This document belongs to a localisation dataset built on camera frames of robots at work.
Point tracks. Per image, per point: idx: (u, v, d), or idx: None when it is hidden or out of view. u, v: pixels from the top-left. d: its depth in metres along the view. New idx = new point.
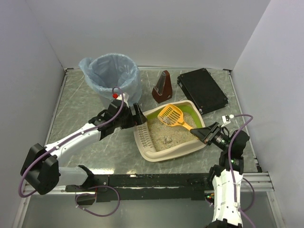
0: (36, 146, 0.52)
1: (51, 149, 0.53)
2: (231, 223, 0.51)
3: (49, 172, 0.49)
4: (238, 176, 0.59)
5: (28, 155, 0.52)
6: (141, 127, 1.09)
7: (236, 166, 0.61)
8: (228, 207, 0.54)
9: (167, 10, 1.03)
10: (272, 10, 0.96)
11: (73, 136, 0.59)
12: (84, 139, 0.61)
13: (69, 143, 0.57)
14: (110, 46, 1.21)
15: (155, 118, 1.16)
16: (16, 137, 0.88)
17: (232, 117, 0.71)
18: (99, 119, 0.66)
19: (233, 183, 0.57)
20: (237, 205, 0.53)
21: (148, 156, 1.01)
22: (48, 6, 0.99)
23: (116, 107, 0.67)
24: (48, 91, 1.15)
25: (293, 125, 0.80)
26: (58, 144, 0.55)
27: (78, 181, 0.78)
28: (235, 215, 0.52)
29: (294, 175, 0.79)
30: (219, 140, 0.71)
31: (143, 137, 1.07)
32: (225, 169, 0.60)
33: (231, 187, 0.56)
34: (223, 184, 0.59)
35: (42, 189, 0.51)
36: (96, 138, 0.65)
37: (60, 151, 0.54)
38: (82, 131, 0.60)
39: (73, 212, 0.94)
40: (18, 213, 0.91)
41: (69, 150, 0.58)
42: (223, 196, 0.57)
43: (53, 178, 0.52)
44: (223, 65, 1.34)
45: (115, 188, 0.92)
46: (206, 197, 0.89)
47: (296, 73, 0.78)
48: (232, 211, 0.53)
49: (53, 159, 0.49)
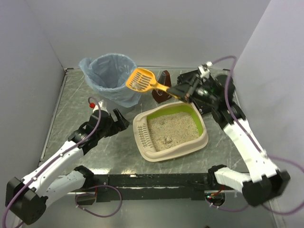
0: (14, 180, 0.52)
1: (28, 182, 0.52)
2: (270, 175, 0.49)
3: (31, 205, 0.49)
4: (245, 122, 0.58)
5: (8, 190, 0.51)
6: (141, 127, 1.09)
7: (236, 114, 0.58)
8: (258, 161, 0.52)
9: (167, 11, 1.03)
10: (272, 10, 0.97)
11: (52, 161, 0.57)
12: (64, 161, 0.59)
13: (49, 170, 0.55)
14: (110, 46, 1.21)
15: (155, 118, 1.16)
16: (16, 137, 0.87)
17: (209, 64, 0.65)
18: (80, 133, 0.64)
19: (246, 134, 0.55)
20: (264, 155, 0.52)
21: (149, 155, 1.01)
22: (48, 6, 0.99)
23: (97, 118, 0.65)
24: (48, 91, 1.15)
25: (293, 125, 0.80)
26: (36, 175, 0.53)
27: (75, 187, 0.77)
28: (268, 165, 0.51)
29: (294, 175, 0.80)
30: (202, 92, 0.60)
31: (143, 137, 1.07)
32: (229, 124, 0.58)
33: (247, 139, 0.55)
34: (237, 140, 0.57)
35: (29, 220, 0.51)
36: (80, 155, 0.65)
37: (39, 182, 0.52)
38: (61, 153, 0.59)
39: (73, 213, 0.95)
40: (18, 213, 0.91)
41: (50, 177, 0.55)
42: (244, 153, 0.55)
43: (38, 206, 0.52)
44: (223, 65, 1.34)
45: (115, 188, 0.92)
46: (206, 197, 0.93)
47: (296, 73, 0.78)
48: (263, 162, 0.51)
49: (33, 193, 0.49)
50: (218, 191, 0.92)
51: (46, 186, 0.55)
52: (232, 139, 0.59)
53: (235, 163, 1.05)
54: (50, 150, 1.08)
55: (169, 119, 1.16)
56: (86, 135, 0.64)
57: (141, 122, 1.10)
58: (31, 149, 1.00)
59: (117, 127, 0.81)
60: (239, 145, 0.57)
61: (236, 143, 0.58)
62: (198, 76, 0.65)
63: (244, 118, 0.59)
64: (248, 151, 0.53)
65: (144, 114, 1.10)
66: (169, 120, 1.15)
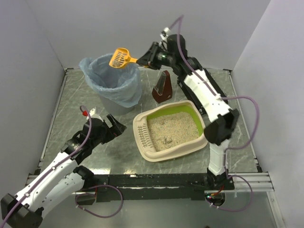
0: (7, 196, 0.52)
1: (21, 198, 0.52)
2: (224, 113, 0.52)
3: (25, 220, 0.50)
4: (202, 72, 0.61)
5: (2, 206, 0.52)
6: (141, 126, 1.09)
7: (194, 66, 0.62)
8: (213, 103, 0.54)
9: (168, 11, 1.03)
10: (272, 10, 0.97)
11: (44, 175, 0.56)
12: (57, 175, 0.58)
13: (42, 185, 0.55)
14: (110, 46, 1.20)
15: (155, 118, 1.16)
16: (16, 137, 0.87)
17: (167, 30, 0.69)
18: (73, 143, 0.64)
19: (203, 82, 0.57)
20: (219, 98, 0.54)
21: (149, 155, 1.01)
22: (48, 6, 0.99)
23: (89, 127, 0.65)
24: (48, 91, 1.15)
25: (293, 126, 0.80)
26: (29, 190, 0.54)
27: (74, 190, 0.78)
28: (223, 106, 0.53)
29: (294, 175, 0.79)
30: (161, 57, 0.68)
31: (143, 137, 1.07)
32: (188, 75, 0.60)
33: (204, 87, 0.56)
34: (196, 90, 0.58)
35: None
36: (75, 165, 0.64)
37: (31, 197, 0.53)
38: (54, 166, 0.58)
39: (74, 213, 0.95)
40: None
41: (44, 192, 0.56)
42: (202, 99, 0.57)
43: (33, 220, 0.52)
44: (223, 65, 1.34)
45: (116, 188, 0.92)
46: (206, 197, 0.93)
47: (296, 73, 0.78)
48: (218, 104, 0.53)
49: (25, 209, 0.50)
50: (218, 191, 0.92)
51: (41, 200, 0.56)
52: (192, 90, 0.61)
53: (235, 163, 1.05)
54: (50, 150, 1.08)
55: (169, 119, 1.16)
56: (79, 145, 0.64)
57: (141, 122, 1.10)
58: (31, 149, 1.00)
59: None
60: (198, 93, 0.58)
61: (195, 92, 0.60)
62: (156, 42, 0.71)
63: (202, 70, 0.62)
64: (205, 96, 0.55)
65: (144, 115, 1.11)
66: (169, 120, 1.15)
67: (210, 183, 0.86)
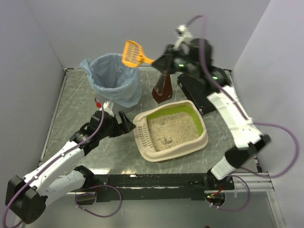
0: (14, 179, 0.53)
1: (30, 180, 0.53)
2: (255, 141, 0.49)
3: (31, 204, 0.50)
4: (229, 89, 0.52)
5: (9, 189, 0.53)
6: (141, 127, 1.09)
7: (222, 81, 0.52)
8: (244, 129, 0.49)
9: (168, 11, 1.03)
10: (271, 10, 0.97)
11: (53, 161, 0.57)
12: (65, 161, 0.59)
13: (51, 169, 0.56)
14: (110, 46, 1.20)
15: (155, 118, 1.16)
16: (16, 137, 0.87)
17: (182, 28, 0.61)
18: (81, 134, 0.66)
19: (233, 102, 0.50)
20: (250, 122, 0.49)
21: (149, 155, 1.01)
22: (48, 6, 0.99)
23: (98, 119, 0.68)
24: (48, 91, 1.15)
25: (292, 125, 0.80)
26: (37, 174, 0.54)
27: (74, 187, 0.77)
28: (254, 132, 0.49)
29: (295, 175, 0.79)
30: (178, 63, 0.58)
31: (143, 137, 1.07)
32: (215, 92, 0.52)
33: (235, 108, 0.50)
34: (223, 109, 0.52)
35: (29, 217, 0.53)
36: (80, 155, 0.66)
37: (40, 180, 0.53)
38: (62, 153, 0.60)
39: (73, 213, 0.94)
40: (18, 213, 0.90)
41: (51, 177, 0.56)
42: (230, 121, 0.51)
43: (38, 205, 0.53)
44: (223, 65, 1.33)
45: (116, 188, 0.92)
46: (206, 197, 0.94)
47: (297, 73, 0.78)
48: (250, 130, 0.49)
49: (33, 191, 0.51)
50: (218, 191, 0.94)
51: (46, 186, 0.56)
52: (215, 107, 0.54)
53: None
54: (50, 150, 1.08)
55: (169, 119, 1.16)
56: (87, 135, 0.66)
57: (142, 122, 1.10)
58: (31, 148, 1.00)
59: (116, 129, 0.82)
60: (223, 113, 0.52)
61: (219, 111, 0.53)
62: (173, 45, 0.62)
63: (230, 85, 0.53)
64: (234, 120, 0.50)
65: (144, 114, 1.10)
66: (169, 120, 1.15)
67: (211, 183, 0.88)
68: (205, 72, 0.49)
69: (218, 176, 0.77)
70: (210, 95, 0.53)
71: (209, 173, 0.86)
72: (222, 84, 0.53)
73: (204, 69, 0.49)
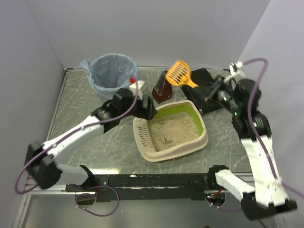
0: (34, 143, 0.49)
1: (47, 147, 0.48)
2: (277, 204, 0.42)
3: (48, 171, 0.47)
4: (268, 141, 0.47)
5: (28, 152, 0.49)
6: (141, 127, 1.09)
7: (261, 129, 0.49)
8: (269, 186, 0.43)
9: (168, 11, 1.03)
10: (271, 10, 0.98)
11: (72, 131, 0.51)
12: (85, 134, 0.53)
13: (69, 140, 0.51)
14: (110, 46, 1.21)
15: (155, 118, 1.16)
16: (16, 138, 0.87)
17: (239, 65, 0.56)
18: (102, 110, 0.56)
19: (265, 155, 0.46)
20: (278, 183, 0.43)
21: (149, 155, 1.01)
22: (48, 6, 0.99)
23: (120, 97, 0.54)
24: (48, 91, 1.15)
25: (293, 126, 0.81)
26: (56, 141, 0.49)
27: (77, 180, 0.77)
28: (279, 194, 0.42)
29: (295, 175, 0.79)
30: (222, 97, 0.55)
31: (143, 137, 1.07)
32: (251, 139, 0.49)
33: (265, 161, 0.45)
34: (255, 159, 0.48)
35: (44, 185, 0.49)
36: (100, 132, 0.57)
37: (58, 149, 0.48)
38: (82, 126, 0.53)
39: (74, 212, 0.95)
40: (18, 213, 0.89)
41: (69, 148, 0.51)
42: (258, 173, 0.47)
43: (53, 174, 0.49)
44: (223, 65, 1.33)
45: (115, 188, 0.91)
46: (206, 197, 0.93)
47: (297, 73, 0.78)
48: (275, 190, 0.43)
49: (50, 159, 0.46)
50: (218, 191, 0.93)
51: (64, 155, 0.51)
52: (249, 154, 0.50)
53: (235, 163, 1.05)
54: None
55: (169, 119, 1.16)
56: (109, 114, 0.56)
57: (142, 122, 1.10)
58: None
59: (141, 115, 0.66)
60: (254, 163, 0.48)
61: (252, 159, 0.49)
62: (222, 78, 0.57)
63: (269, 136, 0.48)
64: (261, 172, 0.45)
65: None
66: (169, 120, 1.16)
67: (209, 178, 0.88)
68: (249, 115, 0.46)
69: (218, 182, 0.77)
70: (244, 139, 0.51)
71: (211, 171, 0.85)
72: (261, 133, 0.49)
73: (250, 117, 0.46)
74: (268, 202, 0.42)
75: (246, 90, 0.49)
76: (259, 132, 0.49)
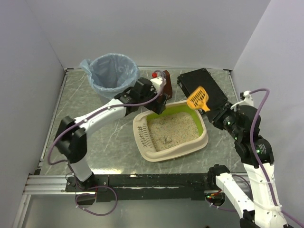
0: (67, 118, 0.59)
1: (79, 122, 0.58)
2: None
3: (79, 142, 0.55)
4: (270, 169, 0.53)
5: (62, 125, 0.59)
6: (142, 127, 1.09)
7: (264, 156, 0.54)
8: (269, 212, 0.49)
9: (168, 11, 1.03)
10: (271, 10, 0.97)
11: (100, 110, 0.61)
12: (111, 114, 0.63)
13: (97, 117, 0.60)
14: (110, 46, 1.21)
15: (155, 118, 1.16)
16: (16, 137, 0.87)
17: (246, 93, 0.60)
18: (124, 96, 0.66)
19: (267, 183, 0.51)
20: (278, 209, 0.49)
21: (149, 155, 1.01)
22: (48, 5, 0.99)
23: (142, 84, 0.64)
24: (48, 91, 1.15)
25: (293, 125, 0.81)
26: (86, 118, 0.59)
27: (83, 174, 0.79)
28: (278, 220, 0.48)
29: (294, 175, 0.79)
30: (227, 122, 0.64)
31: (143, 137, 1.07)
32: (253, 166, 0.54)
33: (267, 188, 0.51)
34: (255, 185, 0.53)
35: (73, 157, 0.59)
36: (122, 114, 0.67)
37: (88, 124, 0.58)
38: (109, 106, 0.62)
39: (74, 212, 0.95)
40: (17, 213, 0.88)
41: (97, 124, 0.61)
42: (257, 197, 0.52)
43: (82, 147, 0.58)
44: (223, 65, 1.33)
45: (114, 188, 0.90)
46: (206, 197, 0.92)
47: (297, 73, 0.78)
48: (274, 215, 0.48)
49: (81, 131, 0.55)
50: (218, 191, 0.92)
51: (92, 131, 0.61)
52: (250, 178, 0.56)
53: (235, 163, 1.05)
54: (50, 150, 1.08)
55: (169, 119, 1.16)
56: (130, 99, 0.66)
57: (142, 122, 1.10)
58: (31, 149, 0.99)
59: (152, 108, 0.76)
60: (254, 187, 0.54)
61: (252, 184, 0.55)
62: (228, 106, 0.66)
63: (271, 163, 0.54)
64: (263, 198, 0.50)
65: (144, 115, 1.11)
66: (169, 120, 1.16)
67: (210, 177, 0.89)
68: (251, 139, 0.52)
69: (218, 184, 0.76)
70: (246, 164, 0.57)
71: (210, 171, 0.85)
72: (263, 160, 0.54)
73: (251, 140, 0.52)
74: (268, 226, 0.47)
75: (246, 117, 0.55)
76: (261, 158, 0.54)
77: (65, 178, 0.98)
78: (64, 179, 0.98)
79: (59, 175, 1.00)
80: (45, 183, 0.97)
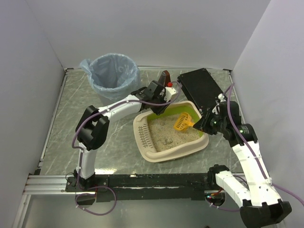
0: (91, 108, 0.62)
1: (103, 110, 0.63)
2: (271, 203, 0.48)
3: (101, 129, 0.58)
4: (255, 145, 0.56)
5: (85, 114, 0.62)
6: (141, 128, 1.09)
7: (247, 135, 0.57)
8: (261, 187, 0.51)
9: (168, 11, 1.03)
10: (272, 10, 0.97)
11: (120, 103, 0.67)
12: (128, 107, 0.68)
13: (118, 108, 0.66)
14: (110, 46, 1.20)
15: (155, 118, 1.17)
16: (16, 138, 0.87)
17: (221, 96, 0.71)
18: (140, 93, 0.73)
19: (254, 157, 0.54)
20: (269, 182, 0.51)
21: (149, 155, 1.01)
22: (48, 5, 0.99)
23: (156, 85, 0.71)
24: (48, 91, 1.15)
25: (292, 126, 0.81)
26: (109, 108, 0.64)
27: (88, 172, 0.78)
28: (271, 193, 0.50)
29: (295, 175, 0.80)
30: (213, 122, 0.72)
31: (143, 137, 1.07)
32: (239, 144, 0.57)
33: (255, 164, 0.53)
34: (244, 162, 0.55)
35: (93, 146, 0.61)
36: (137, 109, 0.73)
37: (110, 113, 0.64)
38: (127, 100, 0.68)
39: (74, 212, 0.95)
40: (18, 213, 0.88)
41: (116, 115, 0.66)
42: (248, 176, 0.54)
43: (103, 137, 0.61)
44: (223, 65, 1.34)
45: (113, 190, 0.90)
46: (206, 197, 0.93)
47: (298, 73, 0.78)
48: (267, 190, 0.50)
49: (105, 119, 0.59)
50: (218, 191, 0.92)
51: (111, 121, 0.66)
52: (239, 159, 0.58)
53: (235, 163, 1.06)
54: (50, 150, 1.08)
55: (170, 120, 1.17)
56: (145, 96, 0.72)
57: (142, 122, 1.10)
58: (31, 149, 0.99)
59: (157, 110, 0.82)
60: (244, 166, 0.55)
61: (242, 163, 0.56)
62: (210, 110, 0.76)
63: (256, 140, 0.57)
64: (253, 175, 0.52)
65: (145, 115, 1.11)
66: (169, 121, 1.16)
67: (209, 178, 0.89)
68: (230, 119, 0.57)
69: (219, 183, 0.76)
70: (234, 146, 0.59)
71: (210, 171, 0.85)
72: (248, 138, 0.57)
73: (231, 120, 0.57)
74: (262, 201, 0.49)
75: (224, 107, 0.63)
76: (246, 137, 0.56)
77: (64, 178, 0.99)
78: (64, 179, 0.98)
79: (59, 175, 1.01)
80: (45, 183, 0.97)
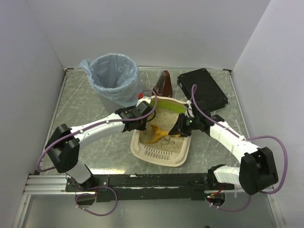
0: (62, 126, 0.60)
1: (75, 132, 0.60)
2: (251, 151, 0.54)
3: (69, 153, 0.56)
4: (224, 123, 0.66)
5: (55, 133, 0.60)
6: (146, 151, 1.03)
7: (215, 118, 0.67)
8: (239, 144, 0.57)
9: (168, 11, 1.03)
10: (271, 10, 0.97)
11: (98, 123, 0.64)
12: (108, 128, 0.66)
13: (95, 128, 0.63)
14: (110, 46, 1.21)
15: (140, 137, 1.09)
16: (16, 137, 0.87)
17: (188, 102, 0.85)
18: (125, 111, 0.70)
19: (224, 128, 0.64)
20: (242, 138, 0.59)
21: (176, 161, 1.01)
22: (48, 6, 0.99)
23: (146, 106, 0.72)
24: (48, 91, 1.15)
25: (292, 125, 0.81)
26: (82, 128, 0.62)
27: (79, 177, 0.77)
28: (249, 145, 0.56)
29: (295, 175, 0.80)
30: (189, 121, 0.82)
31: (154, 155, 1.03)
32: (211, 126, 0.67)
33: (227, 132, 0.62)
34: (220, 136, 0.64)
35: (61, 167, 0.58)
36: (119, 129, 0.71)
37: (83, 135, 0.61)
38: (107, 120, 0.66)
39: (73, 212, 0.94)
40: (18, 213, 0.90)
41: (92, 137, 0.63)
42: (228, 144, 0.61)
43: (72, 158, 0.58)
44: (223, 65, 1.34)
45: (114, 189, 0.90)
46: (206, 197, 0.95)
47: (298, 72, 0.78)
48: (244, 144, 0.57)
49: (74, 142, 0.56)
50: (218, 191, 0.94)
51: (87, 142, 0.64)
52: (218, 139, 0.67)
53: (235, 163, 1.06)
54: None
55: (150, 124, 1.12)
56: (130, 115, 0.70)
57: (141, 148, 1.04)
58: (31, 148, 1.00)
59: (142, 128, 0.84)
60: (223, 140, 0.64)
61: (221, 140, 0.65)
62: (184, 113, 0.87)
63: (223, 120, 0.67)
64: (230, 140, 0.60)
65: (136, 142, 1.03)
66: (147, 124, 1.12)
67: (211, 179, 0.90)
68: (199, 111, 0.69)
69: (219, 181, 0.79)
70: (210, 132, 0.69)
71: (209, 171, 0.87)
72: (217, 120, 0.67)
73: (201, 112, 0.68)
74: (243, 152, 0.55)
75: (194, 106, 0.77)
76: (215, 119, 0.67)
77: (64, 178, 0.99)
78: (64, 179, 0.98)
79: (59, 175, 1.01)
80: (45, 183, 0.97)
